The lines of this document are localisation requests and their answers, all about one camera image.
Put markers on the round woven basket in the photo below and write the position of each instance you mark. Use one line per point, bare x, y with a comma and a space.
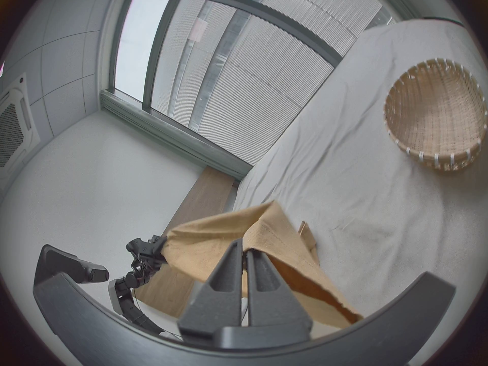
434, 109

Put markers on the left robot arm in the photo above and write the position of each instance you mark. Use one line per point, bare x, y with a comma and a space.
127, 311

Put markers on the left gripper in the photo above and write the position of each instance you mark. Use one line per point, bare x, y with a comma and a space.
143, 248

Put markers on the tan shorts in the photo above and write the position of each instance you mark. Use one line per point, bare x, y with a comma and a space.
228, 227

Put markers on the white ceiling air conditioner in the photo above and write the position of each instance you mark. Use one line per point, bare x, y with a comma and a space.
13, 128

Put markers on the window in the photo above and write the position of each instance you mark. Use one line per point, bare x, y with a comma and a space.
236, 71

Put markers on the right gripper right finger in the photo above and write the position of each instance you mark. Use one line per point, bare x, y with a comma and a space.
272, 303

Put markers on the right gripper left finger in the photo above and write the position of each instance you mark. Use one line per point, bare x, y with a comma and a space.
221, 303

